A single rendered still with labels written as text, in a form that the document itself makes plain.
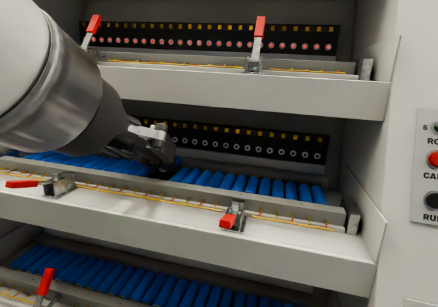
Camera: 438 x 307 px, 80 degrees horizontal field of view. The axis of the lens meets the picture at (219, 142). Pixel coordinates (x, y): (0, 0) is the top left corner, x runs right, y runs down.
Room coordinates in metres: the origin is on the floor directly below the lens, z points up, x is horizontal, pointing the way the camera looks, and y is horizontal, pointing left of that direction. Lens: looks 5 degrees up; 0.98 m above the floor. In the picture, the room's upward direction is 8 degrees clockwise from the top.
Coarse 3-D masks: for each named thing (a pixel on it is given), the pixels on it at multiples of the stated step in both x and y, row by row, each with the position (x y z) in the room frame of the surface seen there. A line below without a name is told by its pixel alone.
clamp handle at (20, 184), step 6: (54, 174) 0.38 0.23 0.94; (24, 180) 0.34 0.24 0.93; (30, 180) 0.35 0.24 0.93; (54, 180) 0.39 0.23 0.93; (6, 186) 0.32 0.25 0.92; (12, 186) 0.32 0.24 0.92; (18, 186) 0.33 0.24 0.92; (24, 186) 0.33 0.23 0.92; (30, 186) 0.34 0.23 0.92; (36, 186) 0.35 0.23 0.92
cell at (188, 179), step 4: (196, 168) 0.47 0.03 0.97; (192, 172) 0.45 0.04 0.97; (196, 172) 0.45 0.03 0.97; (200, 172) 0.47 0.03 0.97; (188, 176) 0.43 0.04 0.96; (192, 176) 0.44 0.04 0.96; (196, 176) 0.45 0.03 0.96; (184, 180) 0.42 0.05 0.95; (188, 180) 0.42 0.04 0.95; (192, 180) 0.43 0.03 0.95
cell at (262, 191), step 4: (264, 180) 0.43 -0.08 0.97; (268, 180) 0.44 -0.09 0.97; (260, 184) 0.42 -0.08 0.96; (264, 184) 0.42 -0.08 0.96; (268, 184) 0.42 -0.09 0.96; (260, 188) 0.41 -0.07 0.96; (264, 188) 0.40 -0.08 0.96; (268, 188) 0.41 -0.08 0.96; (260, 192) 0.39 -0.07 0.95; (264, 192) 0.39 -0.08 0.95; (268, 192) 0.40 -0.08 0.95
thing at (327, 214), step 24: (0, 168) 0.46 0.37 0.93; (24, 168) 0.44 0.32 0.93; (48, 168) 0.43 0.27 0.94; (72, 168) 0.43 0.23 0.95; (144, 192) 0.40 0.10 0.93; (168, 192) 0.39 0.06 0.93; (192, 192) 0.38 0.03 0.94; (216, 192) 0.37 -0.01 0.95; (240, 192) 0.38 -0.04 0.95; (288, 216) 0.35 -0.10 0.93; (312, 216) 0.35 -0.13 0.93; (336, 216) 0.34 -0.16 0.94
